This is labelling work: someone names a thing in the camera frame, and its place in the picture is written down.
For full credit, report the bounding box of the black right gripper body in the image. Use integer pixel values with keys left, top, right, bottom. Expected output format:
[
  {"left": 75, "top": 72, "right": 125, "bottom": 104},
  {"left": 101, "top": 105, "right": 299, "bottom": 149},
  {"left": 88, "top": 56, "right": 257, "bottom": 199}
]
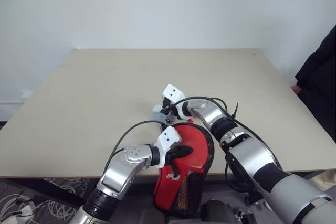
[{"left": 161, "top": 98, "right": 176, "bottom": 120}]

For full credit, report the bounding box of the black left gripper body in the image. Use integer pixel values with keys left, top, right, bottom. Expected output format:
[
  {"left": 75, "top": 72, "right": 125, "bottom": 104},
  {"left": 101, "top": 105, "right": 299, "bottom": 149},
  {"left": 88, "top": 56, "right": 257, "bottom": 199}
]
[{"left": 164, "top": 146, "right": 182, "bottom": 166}]

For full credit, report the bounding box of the red and black mesh bag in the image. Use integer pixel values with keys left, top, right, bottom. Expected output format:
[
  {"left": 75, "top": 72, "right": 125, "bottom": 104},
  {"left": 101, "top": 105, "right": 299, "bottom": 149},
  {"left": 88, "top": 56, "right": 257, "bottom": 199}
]
[{"left": 153, "top": 119, "right": 215, "bottom": 219}]

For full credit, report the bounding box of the blue-grey soft lump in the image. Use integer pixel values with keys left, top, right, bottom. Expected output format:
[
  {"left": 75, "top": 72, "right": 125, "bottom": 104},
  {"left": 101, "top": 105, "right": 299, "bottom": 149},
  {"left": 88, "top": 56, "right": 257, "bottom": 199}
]
[{"left": 151, "top": 105, "right": 169, "bottom": 124}]

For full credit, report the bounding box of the dark rounded shape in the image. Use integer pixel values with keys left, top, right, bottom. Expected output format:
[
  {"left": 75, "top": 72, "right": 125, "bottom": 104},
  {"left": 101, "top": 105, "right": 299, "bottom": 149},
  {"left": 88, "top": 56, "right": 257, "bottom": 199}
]
[{"left": 201, "top": 199, "right": 237, "bottom": 224}]

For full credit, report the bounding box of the black table leg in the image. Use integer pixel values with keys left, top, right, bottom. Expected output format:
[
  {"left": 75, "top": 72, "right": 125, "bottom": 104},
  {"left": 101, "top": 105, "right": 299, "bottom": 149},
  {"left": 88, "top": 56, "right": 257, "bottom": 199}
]
[{"left": 5, "top": 178, "right": 98, "bottom": 207}]

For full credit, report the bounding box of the beige bag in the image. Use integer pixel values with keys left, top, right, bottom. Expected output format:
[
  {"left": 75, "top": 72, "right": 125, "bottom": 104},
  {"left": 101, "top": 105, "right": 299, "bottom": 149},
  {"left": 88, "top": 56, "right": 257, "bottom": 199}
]
[{"left": 311, "top": 170, "right": 336, "bottom": 191}]

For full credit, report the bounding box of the person's black jacket sleeve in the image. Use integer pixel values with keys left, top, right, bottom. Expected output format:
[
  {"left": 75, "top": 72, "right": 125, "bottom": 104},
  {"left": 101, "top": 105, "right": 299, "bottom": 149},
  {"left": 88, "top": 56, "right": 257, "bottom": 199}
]
[{"left": 294, "top": 23, "right": 336, "bottom": 143}]

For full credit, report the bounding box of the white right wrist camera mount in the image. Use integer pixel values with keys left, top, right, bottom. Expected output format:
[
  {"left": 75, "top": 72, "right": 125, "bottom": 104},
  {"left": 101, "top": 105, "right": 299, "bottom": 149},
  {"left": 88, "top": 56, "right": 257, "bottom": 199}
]
[{"left": 162, "top": 84, "right": 188, "bottom": 120}]

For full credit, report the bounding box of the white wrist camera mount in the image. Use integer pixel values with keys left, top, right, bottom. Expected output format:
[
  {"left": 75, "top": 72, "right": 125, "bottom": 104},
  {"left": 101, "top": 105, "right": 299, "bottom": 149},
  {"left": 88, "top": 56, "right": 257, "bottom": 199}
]
[
  {"left": 153, "top": 126, "right": 183, "bottom": 169},
  {"left": 162, "top": 84, "right": 188, "bottom": 120}
]

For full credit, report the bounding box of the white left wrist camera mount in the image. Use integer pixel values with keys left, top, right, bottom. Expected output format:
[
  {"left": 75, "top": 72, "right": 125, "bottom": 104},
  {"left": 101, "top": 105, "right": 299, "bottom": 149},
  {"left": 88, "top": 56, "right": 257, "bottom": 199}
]
[{"left": 153, "top": 126, "right": 183, "bottom": 169}]

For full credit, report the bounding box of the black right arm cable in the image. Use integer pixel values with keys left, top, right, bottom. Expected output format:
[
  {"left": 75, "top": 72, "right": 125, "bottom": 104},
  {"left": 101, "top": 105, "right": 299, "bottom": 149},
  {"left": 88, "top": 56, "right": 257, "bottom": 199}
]
[{"left": 172, "top": 96, "right": 263, "bottom": 193}]

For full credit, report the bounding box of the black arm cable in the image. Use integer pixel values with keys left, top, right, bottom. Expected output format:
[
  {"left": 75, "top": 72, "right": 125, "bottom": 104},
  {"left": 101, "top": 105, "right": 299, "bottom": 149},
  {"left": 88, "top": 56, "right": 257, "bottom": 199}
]
[
  {"left": 172, "top": 96, "right": 263, "bottom": 193},
  {"left": 103, "top": 120, "right": 165, "bottom": 172}
]

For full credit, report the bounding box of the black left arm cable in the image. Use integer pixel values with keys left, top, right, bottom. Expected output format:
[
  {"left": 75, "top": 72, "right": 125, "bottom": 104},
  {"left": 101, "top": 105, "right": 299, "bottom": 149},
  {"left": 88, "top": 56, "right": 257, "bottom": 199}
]
[{"left": 103, "top": 120, "right": 165, "bottom": 172}]

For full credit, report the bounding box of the white cable tangle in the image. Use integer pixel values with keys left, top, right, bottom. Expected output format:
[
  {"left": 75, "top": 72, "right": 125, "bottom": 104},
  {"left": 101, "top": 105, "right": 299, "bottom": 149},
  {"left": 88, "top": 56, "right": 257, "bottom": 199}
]
[{"left": 0, "top": 178, "right": 88, "bottom": 224}]

